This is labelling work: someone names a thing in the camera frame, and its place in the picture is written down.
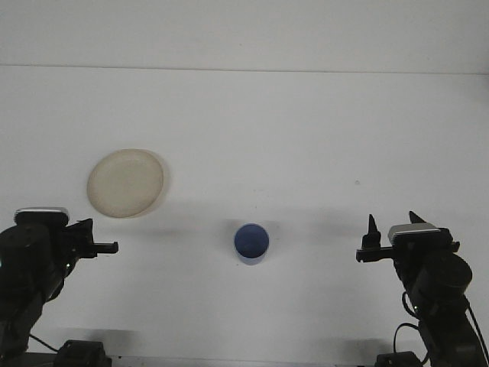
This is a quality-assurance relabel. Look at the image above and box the pale blue cup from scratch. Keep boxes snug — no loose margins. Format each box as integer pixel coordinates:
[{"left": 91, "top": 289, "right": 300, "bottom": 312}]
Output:
[{"left": 233, "top": 222, "right": 270, "bottom": 266}]

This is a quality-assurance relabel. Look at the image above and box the pale round plate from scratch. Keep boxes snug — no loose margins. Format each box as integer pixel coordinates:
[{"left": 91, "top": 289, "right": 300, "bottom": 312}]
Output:
[{"left": 86, "top": 148, "right": 167, "bottom": 220}]

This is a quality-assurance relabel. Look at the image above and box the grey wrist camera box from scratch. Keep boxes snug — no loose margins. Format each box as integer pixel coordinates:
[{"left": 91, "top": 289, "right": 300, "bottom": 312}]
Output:
[
  {"left": 14, "top": 206, "right": 71, "bottom": 226},
  {"left": 387, "top": 222, "right": 446, "bottom": 245}
]

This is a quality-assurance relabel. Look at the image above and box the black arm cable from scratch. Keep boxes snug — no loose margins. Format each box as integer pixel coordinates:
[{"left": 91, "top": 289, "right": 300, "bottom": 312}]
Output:
[
  {"left": 392, "top": 296, "right": 489, "bottom": 355},
  {"left": 28, "top": 333, "right": 59, "bottom": 352}
]

